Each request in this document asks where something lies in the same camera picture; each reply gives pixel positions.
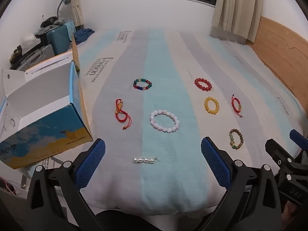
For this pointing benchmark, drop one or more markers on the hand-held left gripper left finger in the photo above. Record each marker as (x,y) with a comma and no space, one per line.
(91,164)

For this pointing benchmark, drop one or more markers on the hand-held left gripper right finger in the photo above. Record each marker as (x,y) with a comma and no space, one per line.
(214,161)

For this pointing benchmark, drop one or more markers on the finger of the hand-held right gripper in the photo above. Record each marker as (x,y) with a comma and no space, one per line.
(279,152)
(299,138)

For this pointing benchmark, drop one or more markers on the blue and yellow cardboard box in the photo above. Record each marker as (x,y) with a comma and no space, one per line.
(48,130)

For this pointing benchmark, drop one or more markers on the pearl bead strand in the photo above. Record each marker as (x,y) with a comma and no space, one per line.
(142,160)

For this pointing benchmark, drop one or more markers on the striped bed sheet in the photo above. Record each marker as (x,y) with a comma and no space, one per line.
(168,53)

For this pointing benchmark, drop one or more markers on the silver suitcase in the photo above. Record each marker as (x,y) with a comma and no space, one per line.
(36,56)

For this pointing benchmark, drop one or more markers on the dark blue cloth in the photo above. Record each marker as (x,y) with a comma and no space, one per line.
(83,35)

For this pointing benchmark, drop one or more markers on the teal suitcase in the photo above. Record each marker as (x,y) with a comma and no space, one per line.
(60,37)

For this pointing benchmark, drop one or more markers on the wide beige curtain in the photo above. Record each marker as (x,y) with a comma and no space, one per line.
(237,7)

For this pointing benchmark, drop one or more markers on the black bag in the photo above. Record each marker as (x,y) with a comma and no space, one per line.
(50,20)

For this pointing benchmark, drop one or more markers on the narrow beige curtain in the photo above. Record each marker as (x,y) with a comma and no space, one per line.
(76,4)

